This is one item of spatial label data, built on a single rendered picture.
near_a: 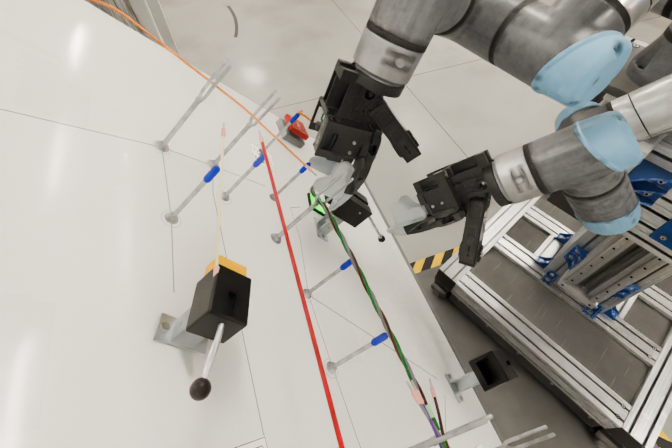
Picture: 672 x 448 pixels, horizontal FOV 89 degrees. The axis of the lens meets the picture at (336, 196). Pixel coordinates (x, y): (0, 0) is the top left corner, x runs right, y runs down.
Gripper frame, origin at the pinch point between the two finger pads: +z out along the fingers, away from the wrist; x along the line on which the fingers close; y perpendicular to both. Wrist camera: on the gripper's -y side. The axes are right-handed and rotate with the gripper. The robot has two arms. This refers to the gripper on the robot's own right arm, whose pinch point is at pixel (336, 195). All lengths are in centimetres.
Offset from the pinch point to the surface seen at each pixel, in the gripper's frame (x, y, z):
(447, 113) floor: -166, -134, 37
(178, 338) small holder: 24.9, 19.6, -2.1
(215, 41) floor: -295, 29, 81
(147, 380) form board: 27.9, 21.2, -1.7
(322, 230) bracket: 0.9, -0.1, 7.0
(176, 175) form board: 4.9, 22.8, -2.5
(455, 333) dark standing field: -23, -96, 83
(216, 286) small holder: 23.9, 17.6, -8.1
